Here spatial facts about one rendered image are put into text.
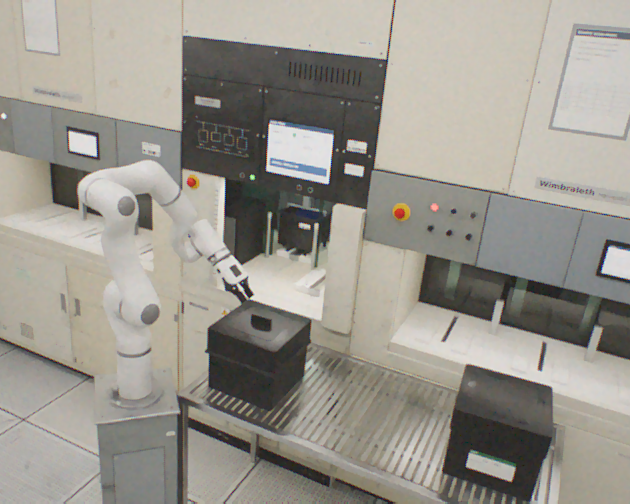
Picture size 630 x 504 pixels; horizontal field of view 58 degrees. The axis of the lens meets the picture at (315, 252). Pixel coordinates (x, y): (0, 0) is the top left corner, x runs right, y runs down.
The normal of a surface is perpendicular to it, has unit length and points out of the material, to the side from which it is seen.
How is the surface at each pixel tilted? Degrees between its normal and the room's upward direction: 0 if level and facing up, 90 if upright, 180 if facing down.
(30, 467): 0
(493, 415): 0
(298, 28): 93
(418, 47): 90
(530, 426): 0
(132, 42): 90
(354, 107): 90
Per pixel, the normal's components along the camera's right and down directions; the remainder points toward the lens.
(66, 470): 0.09, -0.92
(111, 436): 0.33, 0.38
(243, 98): -0.43, 0.30
